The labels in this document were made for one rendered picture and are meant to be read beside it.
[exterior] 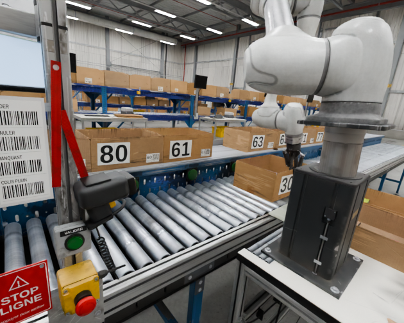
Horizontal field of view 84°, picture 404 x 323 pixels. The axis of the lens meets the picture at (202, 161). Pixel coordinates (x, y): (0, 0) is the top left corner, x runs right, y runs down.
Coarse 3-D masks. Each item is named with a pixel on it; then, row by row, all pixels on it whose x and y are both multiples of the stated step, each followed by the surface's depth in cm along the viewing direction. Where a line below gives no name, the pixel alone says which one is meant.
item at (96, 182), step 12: (84, 180) 47; (96, 180) 46; (108, 180) 47; (120, 180) 48; (132, 180) 50; (84, 192) 44; (96, 192) 45; (108, 192) 47; (120, 192) 48; (132, 192) 51; (84, 204) 44; (96, 204) 46; (108, 204) 50; (96, 216) 48; (108, 216) 50
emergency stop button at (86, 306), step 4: (88, 296) 46; (80, 300) 45; (84, 300) 45; (88, 300) 46; (92, 300) 46; (76, 304) 45; (80, 304) 45; (84, 304) 45; (88, 304) 45; (92, 304) 46; (76, 308) 45; (80, 308) 45; (84, 308) 45; (88, 308) 46; (92, 308) 46; (76, 312) 45; (80, 312) 45; (84, 312) 45; (88, 312) 46; (80, 316) 45
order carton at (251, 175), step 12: (264, 156) 161; (276, 156) 163; (240, 168) 139; (252, 168) 132; (264, 168) 165; (276, 168) 164; (288, 168) 157; (240, 180) 140; (252, 180) 133; (264, 180) 127; (276, 180) 122; (252, 192) 134; (264, 192) 128; (276, 192) 125; (288, 192) 135
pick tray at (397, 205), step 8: (368, 192) 132; (376, 192) 129; (384, 192) 126; (376, 200) 129; (384, 200) 127; (392, 200) 124; (400, 200) 122; (384, 208) 105; (392, 208) 125; (400, 208) 122
